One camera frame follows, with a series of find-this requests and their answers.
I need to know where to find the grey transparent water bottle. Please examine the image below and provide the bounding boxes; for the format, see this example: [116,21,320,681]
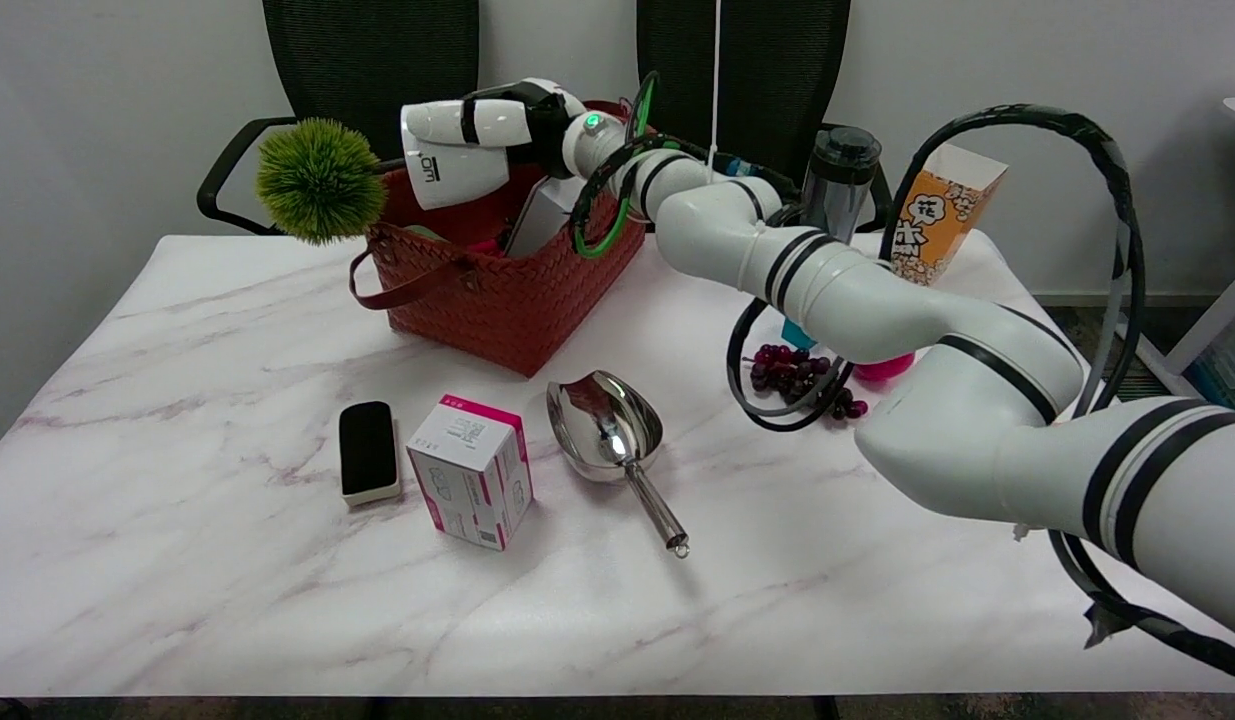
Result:
[798,125,883,247]

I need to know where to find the blue storage box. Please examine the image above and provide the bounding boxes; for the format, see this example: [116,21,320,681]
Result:
[1189,325,1235,413]

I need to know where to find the green ball plant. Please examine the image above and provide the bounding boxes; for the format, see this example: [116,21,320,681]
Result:
[255,118,511,246]

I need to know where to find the pink and white carton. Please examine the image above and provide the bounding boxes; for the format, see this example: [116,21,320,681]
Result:
[406,395,534,552]

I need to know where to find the black whiteboard eraser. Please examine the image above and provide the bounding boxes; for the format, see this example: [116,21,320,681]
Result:
[338,401,403,508]

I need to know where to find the black mesh office chair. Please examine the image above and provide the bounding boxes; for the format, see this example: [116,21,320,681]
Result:
[637,0,896,234]
[197,0,481,237]

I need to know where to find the white side table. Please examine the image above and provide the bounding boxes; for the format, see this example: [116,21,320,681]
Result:
[1165,97,1235,376]

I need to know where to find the thin black cable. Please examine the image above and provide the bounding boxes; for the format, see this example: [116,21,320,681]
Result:
[726,297,858,434]

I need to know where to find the thick black braided cable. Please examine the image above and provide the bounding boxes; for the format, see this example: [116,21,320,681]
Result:
[880,103,1235,687]

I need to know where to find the grey white box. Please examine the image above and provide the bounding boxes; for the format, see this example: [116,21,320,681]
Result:
[504,175,589,260]

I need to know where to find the thin white cord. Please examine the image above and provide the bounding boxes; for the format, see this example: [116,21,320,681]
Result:
[709,0,724,173]

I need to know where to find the orange popcorn box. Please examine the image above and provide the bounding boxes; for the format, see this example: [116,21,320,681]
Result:
[888,143,1009,288]

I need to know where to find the magenta toy apple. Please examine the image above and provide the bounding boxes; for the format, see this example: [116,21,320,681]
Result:
[854,351,917,383]

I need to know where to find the silver metal scoop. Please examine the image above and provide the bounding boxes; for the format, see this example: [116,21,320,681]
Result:
[546,371,691,560]

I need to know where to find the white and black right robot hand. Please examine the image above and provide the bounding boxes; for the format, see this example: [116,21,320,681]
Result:
[402,78,586,181]

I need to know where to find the dark purple toy grapes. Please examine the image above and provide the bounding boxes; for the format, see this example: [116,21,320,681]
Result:
[746,344,870,422]

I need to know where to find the red woven basket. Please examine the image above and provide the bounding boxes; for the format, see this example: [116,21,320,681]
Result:
[349,97,650,379]

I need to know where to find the green cable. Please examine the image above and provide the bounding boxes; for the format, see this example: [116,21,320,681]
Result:
[573,72,661,260]

